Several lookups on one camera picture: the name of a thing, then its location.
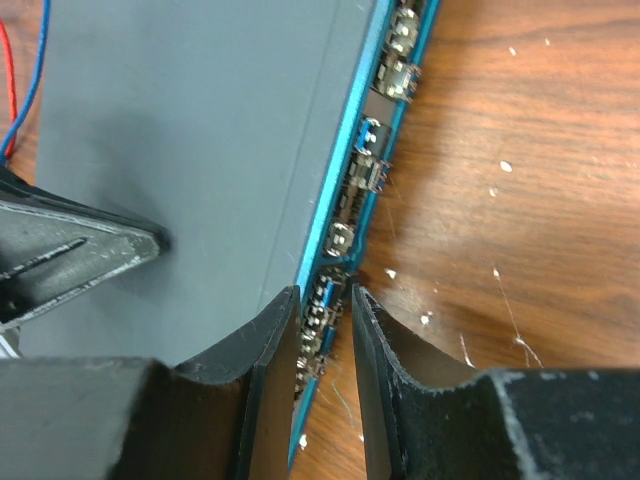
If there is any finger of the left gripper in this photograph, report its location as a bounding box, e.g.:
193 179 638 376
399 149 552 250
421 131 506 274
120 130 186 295
1 167 168 323

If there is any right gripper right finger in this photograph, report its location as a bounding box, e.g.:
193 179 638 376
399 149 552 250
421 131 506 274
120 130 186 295
352 286 639 479

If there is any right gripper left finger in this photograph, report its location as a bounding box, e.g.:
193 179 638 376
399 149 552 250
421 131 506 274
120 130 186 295
1 286 300 479

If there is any black network switch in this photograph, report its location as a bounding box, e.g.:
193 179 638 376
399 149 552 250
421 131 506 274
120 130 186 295
19 0 444 451

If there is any blue ethernet cable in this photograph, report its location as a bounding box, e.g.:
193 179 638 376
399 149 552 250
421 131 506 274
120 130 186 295
0 0 54 160

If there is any red ethernet cable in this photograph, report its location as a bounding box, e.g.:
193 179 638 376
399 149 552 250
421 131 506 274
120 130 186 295
0 19 19 156

